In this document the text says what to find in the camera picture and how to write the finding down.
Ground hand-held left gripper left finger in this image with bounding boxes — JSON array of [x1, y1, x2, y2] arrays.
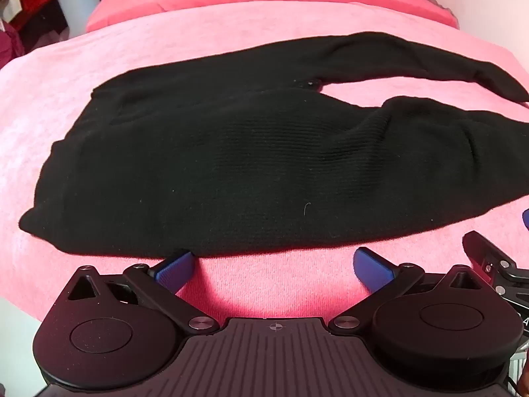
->
[[61, 249, 221, 336]]

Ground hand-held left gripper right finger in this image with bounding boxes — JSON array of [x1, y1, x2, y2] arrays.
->
[[329, 247, 482, 335]]

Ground black knit pants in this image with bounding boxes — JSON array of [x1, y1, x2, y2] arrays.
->
[[19, 31, 529, 259]]

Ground pink fleece blanket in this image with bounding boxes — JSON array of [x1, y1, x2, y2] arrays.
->
[[0, 0, 529, 324]]

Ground maroon cloth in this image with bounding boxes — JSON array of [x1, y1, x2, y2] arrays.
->
[[0, 21, 26, 69]]

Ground dark hanging clothes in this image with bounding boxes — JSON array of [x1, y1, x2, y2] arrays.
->
[[25, 0, 69, 46]]

